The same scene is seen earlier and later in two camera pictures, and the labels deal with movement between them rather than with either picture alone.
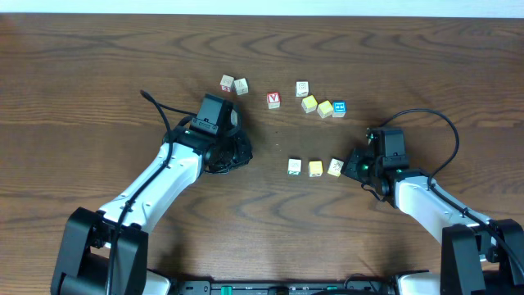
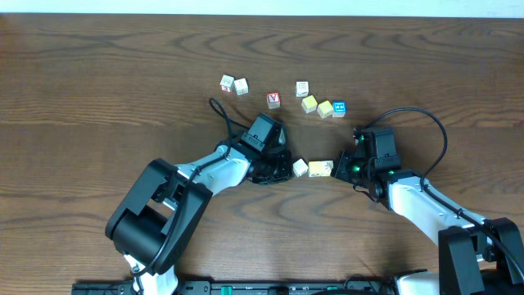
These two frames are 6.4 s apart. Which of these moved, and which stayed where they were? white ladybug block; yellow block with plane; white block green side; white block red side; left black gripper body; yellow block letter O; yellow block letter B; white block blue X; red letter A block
Moved: white block green side; white ladybug block; left black gripper body
Stayed: yellow block letter O; white block red side; red letter A block; yellow block with plane; white block blue X; yellow block letter B
